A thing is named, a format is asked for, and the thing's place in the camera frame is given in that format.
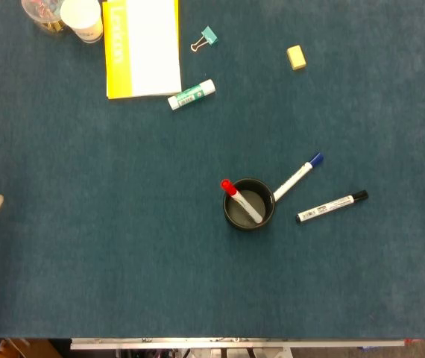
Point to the blue felt table mat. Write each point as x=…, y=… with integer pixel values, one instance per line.
x=123, y=242

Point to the teal binder clip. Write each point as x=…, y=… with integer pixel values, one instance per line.
x=210, y=35

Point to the yellow white notebook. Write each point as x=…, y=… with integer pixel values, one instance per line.
x=141, y=48

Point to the clear jar of clips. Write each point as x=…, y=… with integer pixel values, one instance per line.
x=43, y=15

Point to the black cap whiteboard marker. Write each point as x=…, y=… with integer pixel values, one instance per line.
x=330, y=207

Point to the white paper cup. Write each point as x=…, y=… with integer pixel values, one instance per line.
x=82, y=18

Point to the red cap whiteboard marker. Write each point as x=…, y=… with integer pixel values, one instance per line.
x=242, y=201

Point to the brown wooden furniture piece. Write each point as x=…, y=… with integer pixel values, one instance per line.
x=26, y=348

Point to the pale yellow eraser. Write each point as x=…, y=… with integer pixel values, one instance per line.
x=296, y=57

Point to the aluminium table frame rail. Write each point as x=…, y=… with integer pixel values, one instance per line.
x=235, y=343

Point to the blue cap whiteboard marker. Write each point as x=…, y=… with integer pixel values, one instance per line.
x=298, y=177

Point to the black mesh pen holder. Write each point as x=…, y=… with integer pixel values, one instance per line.
x=268, y=216

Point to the white green glue stick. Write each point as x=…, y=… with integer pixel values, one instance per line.
x=192, y=94

